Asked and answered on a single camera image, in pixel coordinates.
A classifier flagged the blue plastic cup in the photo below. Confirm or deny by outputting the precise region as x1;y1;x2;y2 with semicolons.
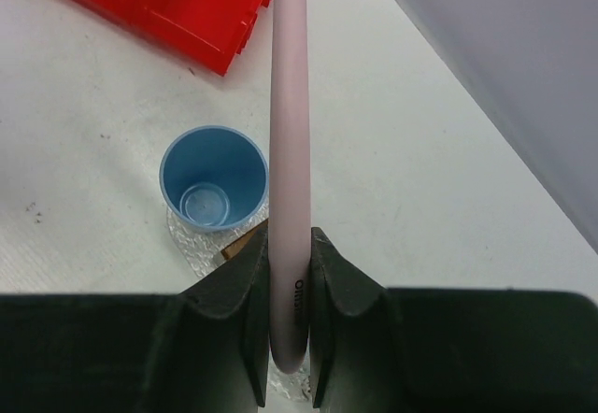
159;125;269;233

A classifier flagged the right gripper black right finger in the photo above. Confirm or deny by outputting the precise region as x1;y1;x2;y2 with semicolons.
309;228;597;412

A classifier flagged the clear textured glass tray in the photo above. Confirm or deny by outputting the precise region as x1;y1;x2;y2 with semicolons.
167;201;312;404

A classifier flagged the clear textured holder with wood ends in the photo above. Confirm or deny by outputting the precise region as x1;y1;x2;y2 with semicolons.
221;220;268;261

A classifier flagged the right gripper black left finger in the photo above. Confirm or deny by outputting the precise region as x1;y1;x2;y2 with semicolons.
1;227;269;412

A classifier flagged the red plastic compartment bin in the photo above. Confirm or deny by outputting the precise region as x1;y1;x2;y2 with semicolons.
8;0;277;78

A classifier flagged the pink toothbrush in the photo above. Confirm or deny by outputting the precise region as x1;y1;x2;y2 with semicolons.
268;0;311;374

